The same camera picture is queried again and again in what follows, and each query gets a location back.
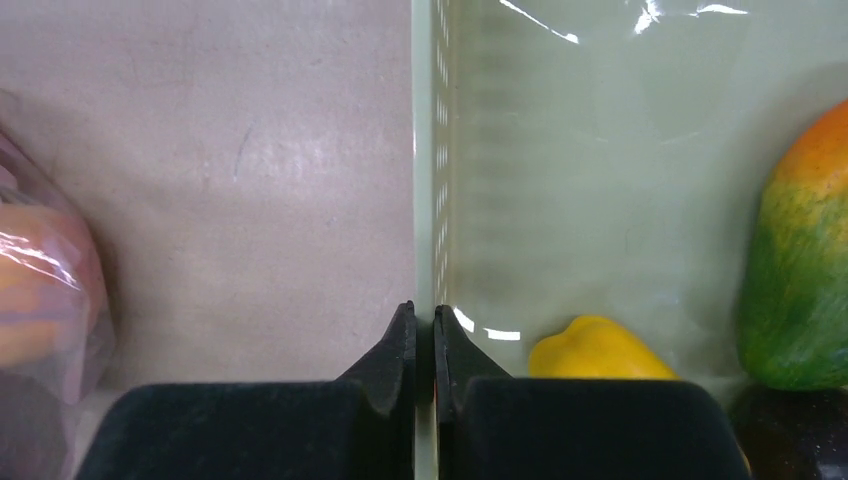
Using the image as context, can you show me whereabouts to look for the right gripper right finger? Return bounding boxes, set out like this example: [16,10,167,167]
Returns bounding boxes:
[433,305,750,479]

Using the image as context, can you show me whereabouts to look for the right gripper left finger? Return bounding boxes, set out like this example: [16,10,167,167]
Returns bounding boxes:
[78,302,417,479]

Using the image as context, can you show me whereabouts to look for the yellow toy bell pepper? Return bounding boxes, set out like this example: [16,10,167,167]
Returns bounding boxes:
[527,315,753,475]

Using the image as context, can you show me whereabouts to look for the green plastic basket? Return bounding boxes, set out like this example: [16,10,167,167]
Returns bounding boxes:
[413,1,847,479]

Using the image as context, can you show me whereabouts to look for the dark purple toy plum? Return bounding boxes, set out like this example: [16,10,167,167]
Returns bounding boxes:
[729,385,847,479]

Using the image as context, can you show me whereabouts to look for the clear zip top bag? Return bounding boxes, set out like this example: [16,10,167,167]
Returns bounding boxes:
[1,127,115,479]

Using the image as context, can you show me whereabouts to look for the green orange toy mango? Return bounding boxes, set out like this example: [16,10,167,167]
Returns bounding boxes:
[735,102,847,391]

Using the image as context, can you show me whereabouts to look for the toy peach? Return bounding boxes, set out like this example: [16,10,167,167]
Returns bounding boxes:
[1,204,106,368]

